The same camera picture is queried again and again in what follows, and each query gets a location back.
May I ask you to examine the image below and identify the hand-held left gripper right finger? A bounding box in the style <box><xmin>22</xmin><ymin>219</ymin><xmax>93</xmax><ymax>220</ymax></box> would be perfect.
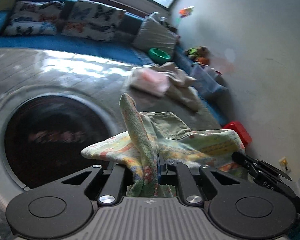
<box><xmin>158</xmin><ymin>155</ymin><xmax>243</xmax><ymax>207</ymax></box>

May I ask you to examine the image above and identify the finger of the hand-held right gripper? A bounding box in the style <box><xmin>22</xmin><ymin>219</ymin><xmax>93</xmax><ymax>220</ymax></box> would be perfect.
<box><xmin>231</xmin><ymin>151</ymin><xmax>267</xmax><ymax>180</ymax></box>

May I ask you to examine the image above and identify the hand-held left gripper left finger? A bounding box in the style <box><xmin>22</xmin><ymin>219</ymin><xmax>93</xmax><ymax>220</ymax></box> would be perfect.
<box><xmin>61</xmin><ymin>164</ymin><xmax>127</xmax><ymax>207</ymax></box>

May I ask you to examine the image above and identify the floral striped baby shirt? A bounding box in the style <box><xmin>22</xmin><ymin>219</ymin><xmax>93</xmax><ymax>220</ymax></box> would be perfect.
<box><xmin>81</xmin><ymin>93</ymin><xmax>253</xmax><ymax>198</ymax></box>

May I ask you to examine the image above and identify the red box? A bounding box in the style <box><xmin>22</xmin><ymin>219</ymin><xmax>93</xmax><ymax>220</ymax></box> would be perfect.
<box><xmin>221</xmin><ymin>120</ymin><xmax>253</xmax><ymax>148</ymax></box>

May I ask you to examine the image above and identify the round black induction cooker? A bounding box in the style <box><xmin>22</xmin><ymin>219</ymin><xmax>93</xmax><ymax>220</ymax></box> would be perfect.
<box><xmin>4</xmin><ymin>92</ymin><xmax>115</xmax><ymax>188</ymax></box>

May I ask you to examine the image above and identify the beige garment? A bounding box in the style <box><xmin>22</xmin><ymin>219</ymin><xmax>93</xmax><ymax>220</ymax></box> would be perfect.
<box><xmin>155</xmin><ymin>61</ymin><xmax>202</xmax><ymax>112</ymax></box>

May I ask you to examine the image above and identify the clear plastic storage box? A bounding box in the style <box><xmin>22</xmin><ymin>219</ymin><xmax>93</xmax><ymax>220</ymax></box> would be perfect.
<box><xmin>190</xmin><ymin>64</ymin><xmax>228</xmax><ymax>102</ymax></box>

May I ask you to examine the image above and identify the pink white tissue pack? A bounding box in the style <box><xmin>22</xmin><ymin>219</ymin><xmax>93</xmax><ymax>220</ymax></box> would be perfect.
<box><xmin>129</xmin><ymin>67</ymin><xmax>169</xmax><ymax>97</ymax></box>

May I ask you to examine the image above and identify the green plastic bowl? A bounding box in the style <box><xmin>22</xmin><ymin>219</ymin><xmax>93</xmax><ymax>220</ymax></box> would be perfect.
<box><xmin>148</xmin><ymin>47</ymin><xmax>171</xmax><ymax>60</ymax></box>

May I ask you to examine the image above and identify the teddy bear green vest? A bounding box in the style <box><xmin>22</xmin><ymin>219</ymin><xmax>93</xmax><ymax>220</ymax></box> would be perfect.
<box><xmin>184</xmin><ymin>45</ymin><xmax>210</xmax><ymax>60</ymax></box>

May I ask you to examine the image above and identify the grey pillow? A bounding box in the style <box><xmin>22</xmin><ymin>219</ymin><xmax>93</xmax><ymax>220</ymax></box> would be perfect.
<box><xmin>132</xmin><ymin>15</ymin><xmax>179</xmax><ymax>60</ymax></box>

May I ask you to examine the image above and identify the grey white plush toy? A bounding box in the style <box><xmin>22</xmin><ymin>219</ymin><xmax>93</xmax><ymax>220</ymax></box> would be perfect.
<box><xmin>152</xmin><ymin>12</ymin><xmax>177</xmax><ymax>30</ymax></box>

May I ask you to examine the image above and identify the blue sofa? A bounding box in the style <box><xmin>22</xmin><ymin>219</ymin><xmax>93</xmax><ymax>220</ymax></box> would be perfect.
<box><xmin>0</xmin><ymin>0</ymin><xmax>228</xmax><ymax>128</ymax></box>

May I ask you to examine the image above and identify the pink flower toy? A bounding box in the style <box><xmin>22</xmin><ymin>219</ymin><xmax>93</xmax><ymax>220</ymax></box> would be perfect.
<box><xmin>176</xmin><ymin>5</ymin><xmax>195</xmax><ymax>20</ymax></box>

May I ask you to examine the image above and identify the butterfly print cushion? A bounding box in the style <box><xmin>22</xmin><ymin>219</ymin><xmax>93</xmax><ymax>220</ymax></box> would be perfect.
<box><xmin>3</xmin><ymin>1</ymin><xmax>65</xmax><ymax>37</ymax></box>
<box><xmin>61</xmin><ymin>0</ymin><xmax>127</xmax><ymax>42</ymax></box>

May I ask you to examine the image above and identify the wall socket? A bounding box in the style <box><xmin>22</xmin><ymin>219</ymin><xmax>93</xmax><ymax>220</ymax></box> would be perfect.
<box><xmin>279</xmin><ymin>157</ymin><xmax>292</xmax><ymax>173</ymax></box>

